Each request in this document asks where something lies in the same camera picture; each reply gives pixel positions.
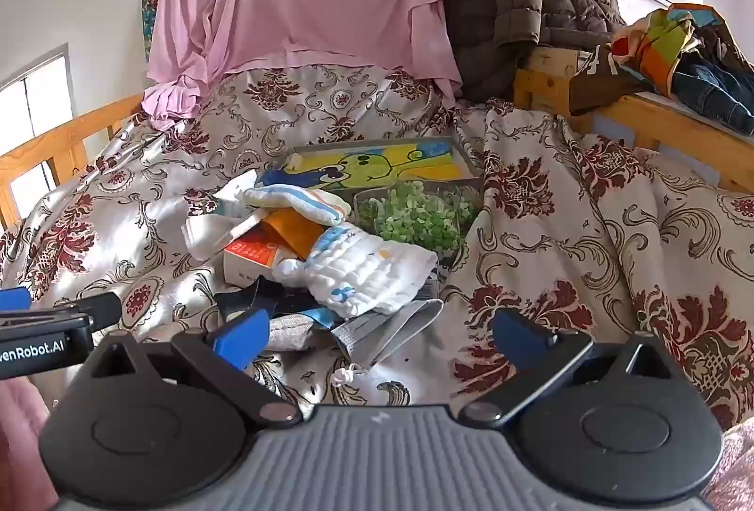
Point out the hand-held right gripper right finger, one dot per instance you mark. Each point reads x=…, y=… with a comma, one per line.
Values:
x=518, y=337

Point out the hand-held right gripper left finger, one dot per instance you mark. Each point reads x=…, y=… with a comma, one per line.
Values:
x=241, y=340

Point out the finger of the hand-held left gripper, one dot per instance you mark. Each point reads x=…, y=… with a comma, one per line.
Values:
x=12, y=299
x=100, y=306

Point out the small grey sock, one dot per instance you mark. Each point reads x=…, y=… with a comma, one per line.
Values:
x=288, y=334

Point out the black cloth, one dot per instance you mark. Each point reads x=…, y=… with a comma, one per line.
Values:
x=283, y=302

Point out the orange white box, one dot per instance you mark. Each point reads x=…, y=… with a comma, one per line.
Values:
x=253, y=258

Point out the orange plastic object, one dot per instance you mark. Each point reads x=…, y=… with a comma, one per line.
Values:
x=288, y=228

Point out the long grey sock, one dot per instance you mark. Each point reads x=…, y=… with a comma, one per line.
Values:
x=389, y=328

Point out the white quilted cloth blue print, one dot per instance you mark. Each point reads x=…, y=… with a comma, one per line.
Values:
x=365, y=269

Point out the white teal sock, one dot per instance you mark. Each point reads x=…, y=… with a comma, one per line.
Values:
x=235, y=196

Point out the grey tray with cartoon picture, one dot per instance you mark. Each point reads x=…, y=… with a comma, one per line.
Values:
x=412, y=158

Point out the pink fleece garment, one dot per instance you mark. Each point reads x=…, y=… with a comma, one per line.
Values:
x=17, y=428

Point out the floral satin blanket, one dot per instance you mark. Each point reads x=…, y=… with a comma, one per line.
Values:
x=589, y=252

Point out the clear container of green plant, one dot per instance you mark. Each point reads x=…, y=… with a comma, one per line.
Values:
x=412, y=222

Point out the window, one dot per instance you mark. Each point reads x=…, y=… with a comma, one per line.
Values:
x=35, y=105

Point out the brown printed cloth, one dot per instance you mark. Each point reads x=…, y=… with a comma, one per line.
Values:
x=595, y=81

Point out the blue jeans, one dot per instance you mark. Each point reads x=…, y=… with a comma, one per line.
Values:
x=713, y=87

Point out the wooden bed rail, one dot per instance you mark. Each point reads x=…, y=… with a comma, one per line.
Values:
x=53, y=146

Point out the teal wall poster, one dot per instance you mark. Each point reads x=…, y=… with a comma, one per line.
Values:
x=150, y=16

